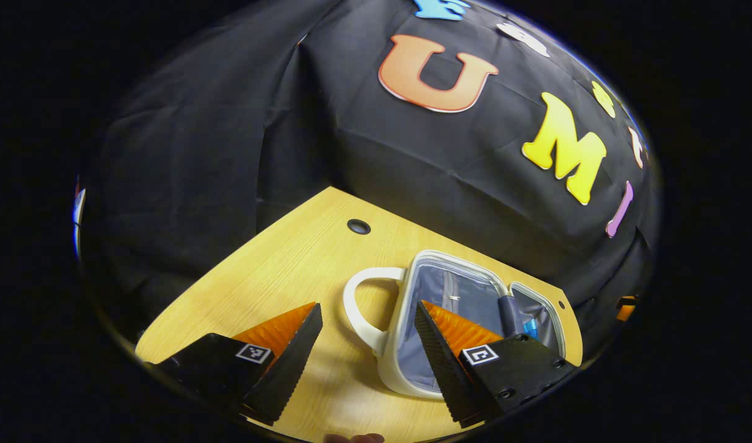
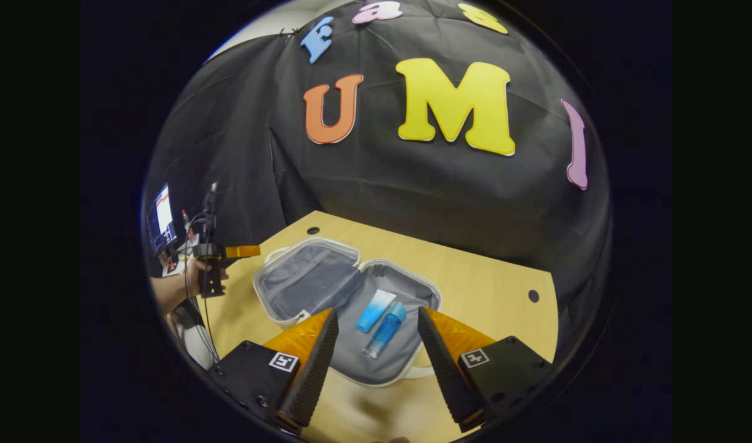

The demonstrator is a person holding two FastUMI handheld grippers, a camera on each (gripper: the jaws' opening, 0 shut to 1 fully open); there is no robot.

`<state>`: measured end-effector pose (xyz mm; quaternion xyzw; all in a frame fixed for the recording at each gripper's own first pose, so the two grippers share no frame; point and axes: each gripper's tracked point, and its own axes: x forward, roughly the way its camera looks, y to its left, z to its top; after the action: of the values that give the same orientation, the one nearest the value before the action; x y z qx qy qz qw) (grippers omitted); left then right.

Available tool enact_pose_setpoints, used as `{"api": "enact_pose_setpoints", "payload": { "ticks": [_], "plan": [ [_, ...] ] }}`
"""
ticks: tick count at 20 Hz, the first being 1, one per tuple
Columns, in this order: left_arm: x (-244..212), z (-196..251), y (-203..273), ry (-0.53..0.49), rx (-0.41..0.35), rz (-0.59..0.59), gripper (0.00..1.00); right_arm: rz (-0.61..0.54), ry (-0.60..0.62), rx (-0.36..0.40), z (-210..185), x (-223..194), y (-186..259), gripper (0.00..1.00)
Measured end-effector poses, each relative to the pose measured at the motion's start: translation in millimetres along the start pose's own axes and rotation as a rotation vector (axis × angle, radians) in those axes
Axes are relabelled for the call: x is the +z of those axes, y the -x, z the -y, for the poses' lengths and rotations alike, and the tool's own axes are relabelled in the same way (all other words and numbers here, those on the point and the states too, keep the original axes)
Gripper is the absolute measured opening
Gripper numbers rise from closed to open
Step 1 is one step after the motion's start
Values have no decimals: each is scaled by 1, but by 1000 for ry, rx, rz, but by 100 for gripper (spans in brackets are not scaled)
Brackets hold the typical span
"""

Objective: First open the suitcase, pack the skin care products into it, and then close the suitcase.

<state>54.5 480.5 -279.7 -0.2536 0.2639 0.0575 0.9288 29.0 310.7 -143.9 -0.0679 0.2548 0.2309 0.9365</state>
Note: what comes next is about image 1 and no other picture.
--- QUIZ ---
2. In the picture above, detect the white hard-shell suitcase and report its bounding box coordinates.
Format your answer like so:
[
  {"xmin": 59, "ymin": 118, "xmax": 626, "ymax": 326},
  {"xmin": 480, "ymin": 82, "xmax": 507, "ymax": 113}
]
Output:
[{"xmin": 343, "ymin": 249, "xmax": 567, "ymax": 401}]

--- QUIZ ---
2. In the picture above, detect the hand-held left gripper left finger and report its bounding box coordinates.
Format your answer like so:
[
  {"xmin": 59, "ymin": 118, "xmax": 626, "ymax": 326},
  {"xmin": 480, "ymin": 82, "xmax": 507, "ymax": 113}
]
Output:
[{"xmin": 142, "ymin": 301, "xmax": 324, "ymax": 428}]

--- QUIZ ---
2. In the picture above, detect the black backdrop cloth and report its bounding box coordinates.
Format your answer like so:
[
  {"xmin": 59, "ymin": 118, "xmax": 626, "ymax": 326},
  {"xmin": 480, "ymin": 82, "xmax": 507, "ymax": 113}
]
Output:
[{"xmin": 74, "ymin": 0, "xmax": 663, "ymax": 364}]

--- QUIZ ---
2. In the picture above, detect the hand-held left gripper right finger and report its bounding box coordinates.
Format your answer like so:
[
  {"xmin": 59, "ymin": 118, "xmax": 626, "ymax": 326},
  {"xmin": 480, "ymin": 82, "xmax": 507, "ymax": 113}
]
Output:
[{"xmin": 414, "ymin": 300, "xmax": 580, "ymax": 430}]

